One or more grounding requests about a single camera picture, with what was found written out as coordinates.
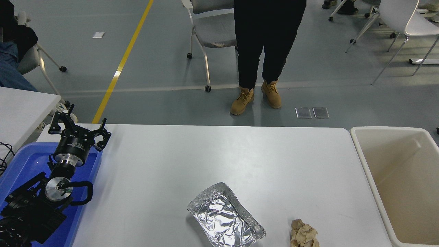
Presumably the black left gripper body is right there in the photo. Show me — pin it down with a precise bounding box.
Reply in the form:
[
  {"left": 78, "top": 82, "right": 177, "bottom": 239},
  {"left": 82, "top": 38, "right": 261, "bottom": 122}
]
[{"left": 53, "top": 131, "right": 95, "bottom": 162}]

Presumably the foil tray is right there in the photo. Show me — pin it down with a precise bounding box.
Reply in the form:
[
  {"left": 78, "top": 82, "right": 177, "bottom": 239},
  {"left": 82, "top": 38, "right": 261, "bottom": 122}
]
[{"left": 187, "top": 182, "right": 266, "bottom": 247}]

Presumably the blue plastic tray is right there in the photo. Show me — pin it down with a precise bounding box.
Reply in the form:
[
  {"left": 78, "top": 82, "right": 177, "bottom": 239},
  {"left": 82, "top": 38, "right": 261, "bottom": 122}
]
[{"left": 0, "top": 142, "right": 103, "bottom": 247}]

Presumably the white side table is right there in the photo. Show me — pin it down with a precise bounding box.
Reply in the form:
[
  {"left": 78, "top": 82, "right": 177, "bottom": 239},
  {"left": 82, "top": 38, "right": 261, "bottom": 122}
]
[{"left": 0, "top": 86, "right": 61, "bottom": 162}]

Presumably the white-framed wheeled chair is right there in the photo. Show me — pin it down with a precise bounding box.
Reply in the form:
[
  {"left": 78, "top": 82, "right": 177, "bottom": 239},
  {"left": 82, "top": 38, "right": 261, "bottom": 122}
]
[{"left": 15, "top": 10, "right": 71, "bottom": 108}]

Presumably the person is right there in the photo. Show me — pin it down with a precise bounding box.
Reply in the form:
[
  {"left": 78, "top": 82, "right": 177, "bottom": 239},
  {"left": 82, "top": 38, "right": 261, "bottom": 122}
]
[
  {"left": 322, "top": 0, "right": 358, "bottom": 15},
  {"left": 0, "top": 0, "right": 38, "bottom": 92},
  {"left": 230, "top": 0, "right": 307, "bottom": 115}
]

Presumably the grey padded wheeled chair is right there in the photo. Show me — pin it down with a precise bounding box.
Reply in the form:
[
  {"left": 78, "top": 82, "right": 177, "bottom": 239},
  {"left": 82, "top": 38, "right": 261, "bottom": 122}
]
[{"left": 181, "top": 0, "right": 239, "bottom": 92}]

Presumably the crumpled tan paper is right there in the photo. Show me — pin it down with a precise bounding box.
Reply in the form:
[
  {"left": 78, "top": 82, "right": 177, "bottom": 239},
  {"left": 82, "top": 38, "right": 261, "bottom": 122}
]
[{"left": 290, "top": 219, "right": 320, "bottom": 247}]

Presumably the white-legged wheeled chair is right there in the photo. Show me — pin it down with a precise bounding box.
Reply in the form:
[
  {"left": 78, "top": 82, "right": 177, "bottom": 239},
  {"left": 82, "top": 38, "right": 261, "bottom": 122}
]
[{"left": 328, "top": 0, "right": 379, "bottom": 22}]

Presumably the large pale plastic bin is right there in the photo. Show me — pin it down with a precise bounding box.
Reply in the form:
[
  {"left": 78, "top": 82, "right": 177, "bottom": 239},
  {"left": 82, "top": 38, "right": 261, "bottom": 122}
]
[{"left": 350, "top": 126, "right": 439, "bottom": 247}]

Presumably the white plastic shell chair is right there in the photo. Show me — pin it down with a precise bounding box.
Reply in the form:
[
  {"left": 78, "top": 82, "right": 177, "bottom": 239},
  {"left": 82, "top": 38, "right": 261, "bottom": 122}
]
[{"left": 345, "top": 0, "right": 439, "bottom": 85}]

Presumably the white flat stand base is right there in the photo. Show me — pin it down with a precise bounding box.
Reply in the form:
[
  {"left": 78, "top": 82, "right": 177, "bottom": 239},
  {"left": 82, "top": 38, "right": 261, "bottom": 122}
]
[{"left": 408, "top": 58, "right": 439, "bottom": 66}]

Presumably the thin black cable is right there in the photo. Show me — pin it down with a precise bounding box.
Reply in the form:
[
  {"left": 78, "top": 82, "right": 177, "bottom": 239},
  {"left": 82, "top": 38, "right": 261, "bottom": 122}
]
[{"left": 0, "top": 142, "right": 15, "bottom": 175}]

